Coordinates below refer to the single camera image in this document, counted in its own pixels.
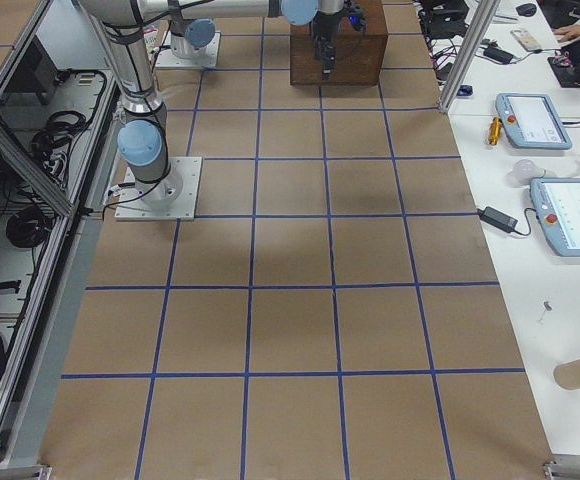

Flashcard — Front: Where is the aluminium side frame rail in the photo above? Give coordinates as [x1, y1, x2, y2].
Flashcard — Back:
[0, 0, 121, 469]

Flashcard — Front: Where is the black computer mouse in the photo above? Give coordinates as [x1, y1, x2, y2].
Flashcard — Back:
[515, 2, 537, 17]

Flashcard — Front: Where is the near teach pendant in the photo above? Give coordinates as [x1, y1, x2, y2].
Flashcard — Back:
[529, 178, 580, 257]

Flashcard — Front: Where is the person hand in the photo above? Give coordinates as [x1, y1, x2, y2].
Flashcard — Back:
[553, 24, 580, 43]

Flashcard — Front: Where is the smartphone patterned case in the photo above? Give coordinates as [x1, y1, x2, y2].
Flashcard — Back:
[510, 28, 542, 52]

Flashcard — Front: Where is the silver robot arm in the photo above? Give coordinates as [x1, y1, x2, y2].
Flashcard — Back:
[80, 1, 183, 211]
[138, 1, 366, 80]

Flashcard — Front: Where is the black cable coil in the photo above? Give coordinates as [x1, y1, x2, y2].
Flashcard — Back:
[5, 204, 54, 250]

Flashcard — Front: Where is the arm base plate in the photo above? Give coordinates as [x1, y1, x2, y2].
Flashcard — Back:
[156, 31, 221, 70]
[114, 156, 203, 221]

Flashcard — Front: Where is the far teach pendant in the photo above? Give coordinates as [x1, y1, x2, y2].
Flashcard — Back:
[495, 93, 572, 150]

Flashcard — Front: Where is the teach pendant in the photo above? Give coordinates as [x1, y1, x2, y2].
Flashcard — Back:
[495, 93, 572, 150]
[529, 178, 580, 257]

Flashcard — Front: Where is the white light bulb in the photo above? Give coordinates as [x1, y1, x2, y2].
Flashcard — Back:
[506, 159, 558, 188]

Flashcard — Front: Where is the black power adapter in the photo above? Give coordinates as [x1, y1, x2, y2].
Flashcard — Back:
[477, 206, 518, 233]

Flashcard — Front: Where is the dark wooden drawer cabinet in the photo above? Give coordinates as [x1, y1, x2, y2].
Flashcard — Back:
[290, 1, 388, 86]

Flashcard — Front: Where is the small blue object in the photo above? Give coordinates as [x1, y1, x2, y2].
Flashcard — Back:
[457, 84, 474, 98]

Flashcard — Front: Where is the aluminium frame post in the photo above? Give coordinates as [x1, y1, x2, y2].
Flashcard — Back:
[438, 0, 499, 113]

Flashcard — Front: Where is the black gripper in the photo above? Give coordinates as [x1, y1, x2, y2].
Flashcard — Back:
[313, 35, 336, 80]

